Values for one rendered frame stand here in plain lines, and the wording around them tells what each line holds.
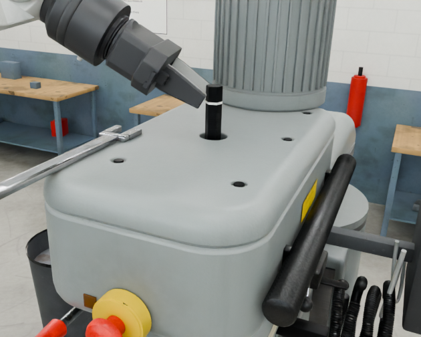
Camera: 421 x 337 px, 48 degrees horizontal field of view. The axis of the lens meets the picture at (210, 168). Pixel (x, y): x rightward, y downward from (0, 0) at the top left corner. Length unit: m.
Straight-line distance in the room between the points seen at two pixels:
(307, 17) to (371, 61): 4.06
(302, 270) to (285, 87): 0.34
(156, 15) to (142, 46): 4.88
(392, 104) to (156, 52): 4.36
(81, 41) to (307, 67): 0.35
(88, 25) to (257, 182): 0.27
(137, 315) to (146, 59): 0.28
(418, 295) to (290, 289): 0.45
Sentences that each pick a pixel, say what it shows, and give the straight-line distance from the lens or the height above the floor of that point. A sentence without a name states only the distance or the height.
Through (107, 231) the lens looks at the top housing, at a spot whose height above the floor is 1.85.
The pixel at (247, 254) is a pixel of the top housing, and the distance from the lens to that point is 0.44.
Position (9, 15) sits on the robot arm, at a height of 2.03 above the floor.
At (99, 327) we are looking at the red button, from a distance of 0.47.
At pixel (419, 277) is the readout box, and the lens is 0.88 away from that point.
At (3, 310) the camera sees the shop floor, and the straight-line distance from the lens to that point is 3.56.
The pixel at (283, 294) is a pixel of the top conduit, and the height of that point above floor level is 1.81.
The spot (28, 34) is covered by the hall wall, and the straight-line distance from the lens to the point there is 6.59.
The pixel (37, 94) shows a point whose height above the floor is 0.88.
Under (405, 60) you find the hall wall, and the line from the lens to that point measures 4.79.
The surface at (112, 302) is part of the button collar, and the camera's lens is 0.49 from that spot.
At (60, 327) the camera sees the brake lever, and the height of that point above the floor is 1.71.
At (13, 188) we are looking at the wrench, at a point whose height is 1.90.
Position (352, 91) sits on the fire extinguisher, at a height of 1.15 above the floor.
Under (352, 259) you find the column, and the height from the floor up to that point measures 1.46.
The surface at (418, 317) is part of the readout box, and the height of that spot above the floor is 1.55.
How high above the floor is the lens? 2.08
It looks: 22 degrees down
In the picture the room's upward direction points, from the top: 2 degrees clockwise
